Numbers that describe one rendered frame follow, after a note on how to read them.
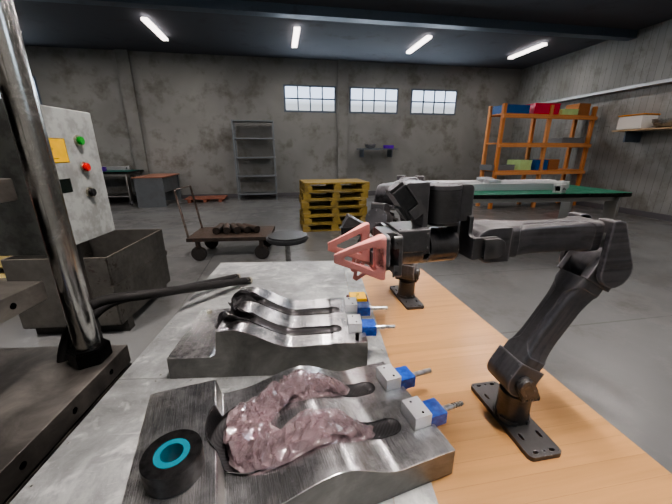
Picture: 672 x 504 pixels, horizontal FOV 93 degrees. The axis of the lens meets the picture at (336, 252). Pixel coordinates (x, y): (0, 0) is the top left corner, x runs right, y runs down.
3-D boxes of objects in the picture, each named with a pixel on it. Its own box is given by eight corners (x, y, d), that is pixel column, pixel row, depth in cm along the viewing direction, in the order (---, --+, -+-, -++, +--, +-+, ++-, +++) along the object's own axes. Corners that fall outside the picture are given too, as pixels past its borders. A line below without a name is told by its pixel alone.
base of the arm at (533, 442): (538, 429, 56) (572, 423, 57) (473, 359, 75) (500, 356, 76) (530, 462, 59) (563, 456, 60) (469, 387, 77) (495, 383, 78)
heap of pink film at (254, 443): (344, 379, 71) (345, 350, 69) (382, 445, 55) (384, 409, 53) (222, 411, 62) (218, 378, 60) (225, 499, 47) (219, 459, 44)
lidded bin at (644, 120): (656, 128, 649) (661, 113, 640) (639, 128, 642) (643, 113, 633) (630, 130, 697) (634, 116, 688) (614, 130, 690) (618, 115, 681)
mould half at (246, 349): (355, 321, 107) (356, 284, 103) (366, 372, 82) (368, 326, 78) (205, 325, 105) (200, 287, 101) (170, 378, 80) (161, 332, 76)
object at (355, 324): (392, 330, 90) (393, 313, 88) (396, 340, 85) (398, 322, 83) (346, 331, 89) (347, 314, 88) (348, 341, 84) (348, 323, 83)
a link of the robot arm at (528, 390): (521, 382, 59) (547, 378, 60) (491, 354, 68) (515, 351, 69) (515, 409, 61) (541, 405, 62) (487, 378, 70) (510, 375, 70)
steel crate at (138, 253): (174, 287, 329) (164, 227, 310) (131, 336, 242) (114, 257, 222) (95, 291, 319) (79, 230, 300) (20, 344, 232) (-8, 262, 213)
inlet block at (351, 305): (385, 311, 100) (385, 296, 99) (388, 319, 95) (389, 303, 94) (343, 313, 100) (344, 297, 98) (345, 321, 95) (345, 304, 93)
